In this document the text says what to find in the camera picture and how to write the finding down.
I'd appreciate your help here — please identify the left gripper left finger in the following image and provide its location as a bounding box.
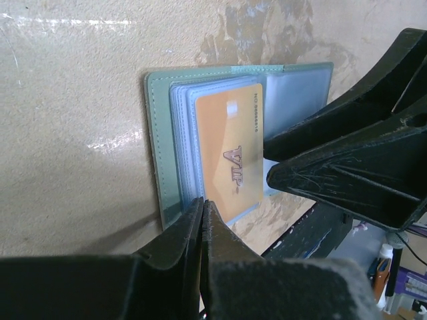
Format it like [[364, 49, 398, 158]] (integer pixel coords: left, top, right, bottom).
[[1, 198, 204, 319]]

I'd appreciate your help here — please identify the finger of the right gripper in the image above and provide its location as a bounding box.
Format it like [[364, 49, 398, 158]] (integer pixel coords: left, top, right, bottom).
[[267, 127, 426, 231], [264, 28, 426, 162]]

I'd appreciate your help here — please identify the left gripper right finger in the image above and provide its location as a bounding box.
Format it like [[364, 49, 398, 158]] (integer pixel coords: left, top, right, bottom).
[[201, 201, 380, 319]]

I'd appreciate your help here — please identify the green card holder wallet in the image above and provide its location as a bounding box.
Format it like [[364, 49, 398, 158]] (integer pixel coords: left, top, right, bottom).
[[144, 62, 334, 229]]

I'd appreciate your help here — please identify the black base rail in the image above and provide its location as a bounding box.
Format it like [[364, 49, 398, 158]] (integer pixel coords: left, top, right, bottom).
[[262, 204, 353, 259]]

